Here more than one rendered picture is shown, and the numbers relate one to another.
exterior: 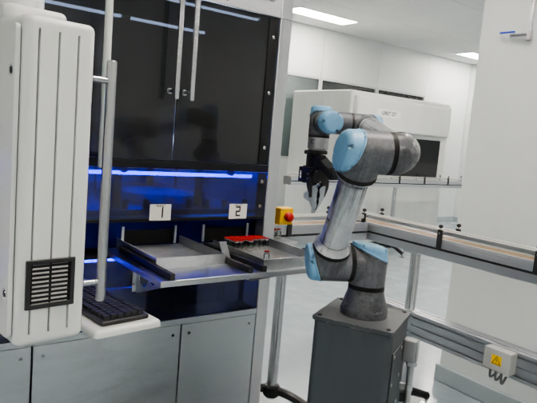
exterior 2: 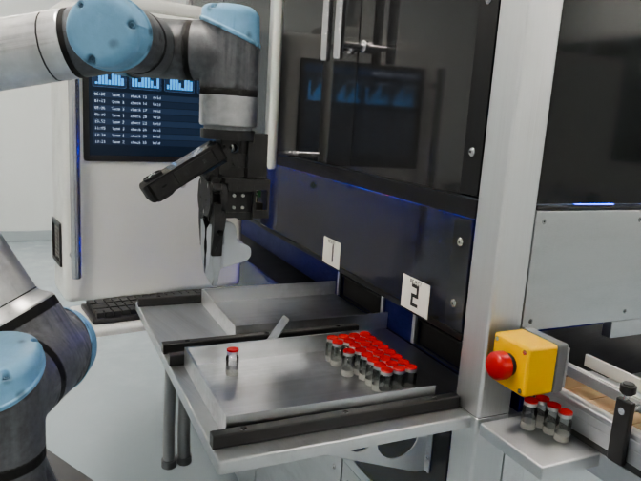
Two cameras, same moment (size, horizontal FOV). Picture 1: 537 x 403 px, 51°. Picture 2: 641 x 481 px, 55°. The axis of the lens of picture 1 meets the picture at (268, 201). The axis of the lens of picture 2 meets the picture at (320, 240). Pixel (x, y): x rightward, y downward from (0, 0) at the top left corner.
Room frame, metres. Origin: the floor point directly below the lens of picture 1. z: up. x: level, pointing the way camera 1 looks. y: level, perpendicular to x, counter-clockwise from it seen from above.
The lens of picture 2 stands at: (2.29, -0.94, 1.32)
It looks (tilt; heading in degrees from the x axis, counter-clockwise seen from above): 11 degrees down; 101
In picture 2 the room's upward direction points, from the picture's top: 4 degrees clockwise
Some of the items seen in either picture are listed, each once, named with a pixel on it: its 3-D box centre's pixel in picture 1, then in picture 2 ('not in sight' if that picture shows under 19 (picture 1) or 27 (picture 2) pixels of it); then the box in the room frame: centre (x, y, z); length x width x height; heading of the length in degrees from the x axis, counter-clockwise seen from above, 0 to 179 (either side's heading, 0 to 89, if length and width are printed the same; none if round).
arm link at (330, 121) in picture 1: (333, 122); (148, 47); (1.90, -0.19, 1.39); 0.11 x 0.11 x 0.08; 11
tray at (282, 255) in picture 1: (265, 252); (303, 375); (2.09, -0.01, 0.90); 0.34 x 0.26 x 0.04; 37
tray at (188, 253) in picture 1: (169, 250); (291, 307); (1.97, 0.34, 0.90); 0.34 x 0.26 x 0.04; 37
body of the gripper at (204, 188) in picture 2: (314, 167); (232, 175); (2.00, -0.15, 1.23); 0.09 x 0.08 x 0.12; 36
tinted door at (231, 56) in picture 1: (228, 86); (421, 11); (2.21, 0.19, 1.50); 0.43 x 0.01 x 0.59; 127
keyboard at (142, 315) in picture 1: (91, 298); (166, 303); (1.60, 0.49, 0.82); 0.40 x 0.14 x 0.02; 44
